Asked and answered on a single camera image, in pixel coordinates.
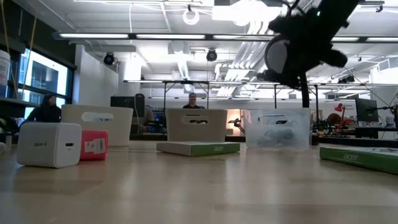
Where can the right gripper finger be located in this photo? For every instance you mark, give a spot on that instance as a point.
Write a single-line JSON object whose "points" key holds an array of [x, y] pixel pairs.
{"points": [[294, 81], [275, 77]]}

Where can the white acer box grey print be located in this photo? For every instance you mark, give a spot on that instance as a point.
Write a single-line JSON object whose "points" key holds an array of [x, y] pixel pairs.
{"points": [[367, 161]]}

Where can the white acer box black print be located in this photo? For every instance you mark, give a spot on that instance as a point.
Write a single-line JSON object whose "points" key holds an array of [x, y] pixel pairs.
{"points": [[174, 149]]}

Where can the white charger cube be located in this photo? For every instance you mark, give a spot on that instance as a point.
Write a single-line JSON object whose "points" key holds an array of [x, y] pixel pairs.
{"points": [[46, 146]]}

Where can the small background robot arm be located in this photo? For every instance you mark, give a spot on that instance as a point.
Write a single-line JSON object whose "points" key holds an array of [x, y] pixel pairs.
{"points": [[237, 124]]}

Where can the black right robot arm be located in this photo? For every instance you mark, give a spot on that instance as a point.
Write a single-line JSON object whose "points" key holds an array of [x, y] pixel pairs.
{"points": [[335, 12]]}

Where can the clear plastic bin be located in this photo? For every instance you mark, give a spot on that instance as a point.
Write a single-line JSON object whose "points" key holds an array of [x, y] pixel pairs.
{"points": [[255, 137]]}

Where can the grey plastic bin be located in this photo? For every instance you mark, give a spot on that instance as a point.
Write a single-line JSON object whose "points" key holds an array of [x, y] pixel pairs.
{"points": [[177, 130]]}

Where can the white plastic bin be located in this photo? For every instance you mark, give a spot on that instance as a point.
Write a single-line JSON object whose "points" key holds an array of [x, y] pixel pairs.
{"points": [[121, 130]]}

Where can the red desk lamp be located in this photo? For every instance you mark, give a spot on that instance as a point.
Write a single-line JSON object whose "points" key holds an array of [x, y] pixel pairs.
{"points": [[339, 107]]}

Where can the black ceiling spotlight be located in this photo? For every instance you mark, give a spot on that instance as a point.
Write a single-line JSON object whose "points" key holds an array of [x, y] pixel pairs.
{"points": [[109, 59], [211, 56]]}

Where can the dark background monitor on stand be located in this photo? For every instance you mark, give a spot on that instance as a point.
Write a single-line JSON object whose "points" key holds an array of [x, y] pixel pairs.
{"points": [[367, 110]]}

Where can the black background monitor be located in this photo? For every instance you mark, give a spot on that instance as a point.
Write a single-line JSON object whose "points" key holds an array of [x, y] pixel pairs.
{"points": [[122, 100]]}

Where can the dark side desk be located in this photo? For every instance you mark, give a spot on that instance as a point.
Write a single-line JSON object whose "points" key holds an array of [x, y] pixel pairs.
{"points": [[18, 104]]}

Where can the white yellow wipes canister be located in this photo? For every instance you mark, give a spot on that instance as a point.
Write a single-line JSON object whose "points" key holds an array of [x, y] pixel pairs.
{"points": [[4, 74]]}

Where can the black background table frame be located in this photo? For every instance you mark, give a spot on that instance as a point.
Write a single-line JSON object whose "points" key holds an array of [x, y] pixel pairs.
{"points": [[186, 82], [275, 96]]}

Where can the ceiling light rail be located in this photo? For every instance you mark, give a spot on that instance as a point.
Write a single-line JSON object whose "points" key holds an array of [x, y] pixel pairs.
{"points": [[171, 36]]}

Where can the black aluminium table frame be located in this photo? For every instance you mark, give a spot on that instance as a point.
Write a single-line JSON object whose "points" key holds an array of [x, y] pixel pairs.
{"points": [[146, 137]]}

